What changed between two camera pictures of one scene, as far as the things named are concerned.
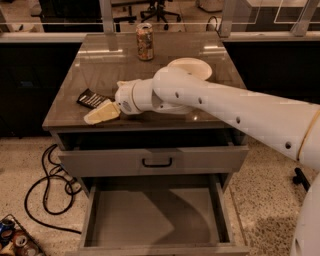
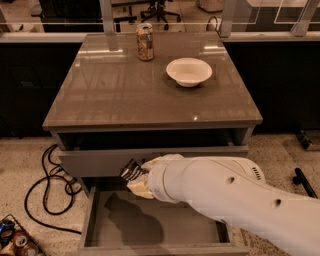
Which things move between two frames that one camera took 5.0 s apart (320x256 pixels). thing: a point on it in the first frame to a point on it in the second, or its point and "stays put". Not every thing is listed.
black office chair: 155,8 stays put
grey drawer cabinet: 160,179 stays put
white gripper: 124,99 to 157,181
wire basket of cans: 15,239 stays put
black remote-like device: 91,99 to 132,169
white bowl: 192,66 stays put
